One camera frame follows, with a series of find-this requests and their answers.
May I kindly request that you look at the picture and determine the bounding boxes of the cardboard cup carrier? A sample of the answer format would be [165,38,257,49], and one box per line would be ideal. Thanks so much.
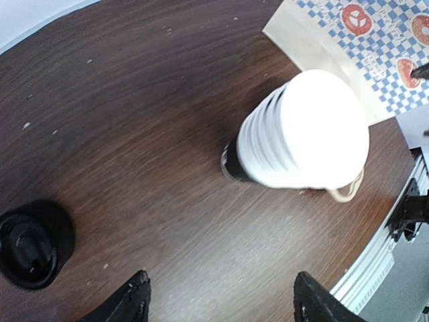
[327,169,365,203]

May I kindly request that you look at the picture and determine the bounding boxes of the paper cups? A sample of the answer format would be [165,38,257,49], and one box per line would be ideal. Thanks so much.
[221,70,369,190]

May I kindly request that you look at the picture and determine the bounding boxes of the black plastic cup lid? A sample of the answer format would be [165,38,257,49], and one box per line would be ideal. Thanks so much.
[1,199,76,291]

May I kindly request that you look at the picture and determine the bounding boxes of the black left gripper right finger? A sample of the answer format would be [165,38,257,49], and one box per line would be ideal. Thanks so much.
[294,271,365,322]

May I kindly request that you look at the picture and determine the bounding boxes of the aluminium table front rail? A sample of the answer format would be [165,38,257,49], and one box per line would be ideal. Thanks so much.
[331,148,428,321]

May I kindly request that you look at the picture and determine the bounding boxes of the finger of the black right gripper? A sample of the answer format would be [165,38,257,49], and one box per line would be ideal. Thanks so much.
[410,63,429,80]

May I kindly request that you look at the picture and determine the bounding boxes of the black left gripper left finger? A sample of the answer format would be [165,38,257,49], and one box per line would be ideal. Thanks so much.
[79,270,151,322]

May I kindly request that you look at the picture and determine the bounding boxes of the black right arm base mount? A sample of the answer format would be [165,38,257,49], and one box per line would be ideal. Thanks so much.
[386,178,428,242]

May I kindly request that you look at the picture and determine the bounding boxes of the blue checkered paper bag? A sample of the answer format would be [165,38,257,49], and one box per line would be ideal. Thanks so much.
[263,1,428,125]

